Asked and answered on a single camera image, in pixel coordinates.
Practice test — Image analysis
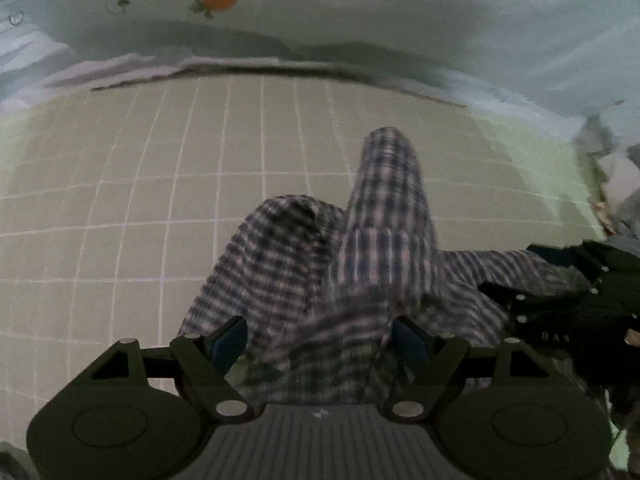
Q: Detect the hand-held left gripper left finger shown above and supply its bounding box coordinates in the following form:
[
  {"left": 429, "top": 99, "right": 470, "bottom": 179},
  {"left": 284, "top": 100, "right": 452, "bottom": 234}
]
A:
[{"left": 88, "top": 316, "right": 252, "bottom": 421}]

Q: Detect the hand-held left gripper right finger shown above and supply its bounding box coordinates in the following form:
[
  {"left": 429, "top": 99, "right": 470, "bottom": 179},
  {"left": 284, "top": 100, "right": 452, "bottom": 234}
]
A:
[{"left": 381, "top": 316, "right": 550, "bottom": 423}]

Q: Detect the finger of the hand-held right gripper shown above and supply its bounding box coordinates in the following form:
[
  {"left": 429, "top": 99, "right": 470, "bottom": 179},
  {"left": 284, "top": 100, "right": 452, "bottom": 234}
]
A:
[
  {"left": 526, "top": 241, "right": 602, "bottom": 274},
  {"left": 477, "top": 281, "right": 552, "bottom": 324}
]

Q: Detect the navy plaid shirt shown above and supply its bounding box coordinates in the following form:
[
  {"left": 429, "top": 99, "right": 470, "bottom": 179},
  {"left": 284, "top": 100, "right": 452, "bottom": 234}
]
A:
[{"left": 177, "top": 127, "right": 592, "bottom": 406}]

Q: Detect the beige cloth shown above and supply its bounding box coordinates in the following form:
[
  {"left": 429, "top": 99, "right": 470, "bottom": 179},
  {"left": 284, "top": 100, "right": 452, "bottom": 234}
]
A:
[{"left": 592, "top": 200, "right": 617, "bottom": 235}]

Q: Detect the grey garment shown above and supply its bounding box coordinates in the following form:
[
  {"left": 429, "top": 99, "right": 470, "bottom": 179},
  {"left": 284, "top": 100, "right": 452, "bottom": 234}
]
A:
[{"left": 575, "top": 112, "right": 640, "bottom": 242}]

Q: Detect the white garment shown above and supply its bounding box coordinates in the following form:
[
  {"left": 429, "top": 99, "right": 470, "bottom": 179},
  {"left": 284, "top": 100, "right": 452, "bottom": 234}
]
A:
[{"left": 597, "top": 146, "right": 640, "bottom": 202}]

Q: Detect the green grid mat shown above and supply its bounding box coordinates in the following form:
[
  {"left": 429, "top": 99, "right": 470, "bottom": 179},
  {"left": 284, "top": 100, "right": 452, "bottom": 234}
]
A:
[{"left": 0, "top": 72, "right": 632, "bottom": 471}]

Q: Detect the carrot print bed sheet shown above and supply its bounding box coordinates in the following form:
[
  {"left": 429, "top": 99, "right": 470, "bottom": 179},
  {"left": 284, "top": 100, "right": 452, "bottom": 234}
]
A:
[{"left": 0, "top": 0, "right": 640, "bottom": 128}]

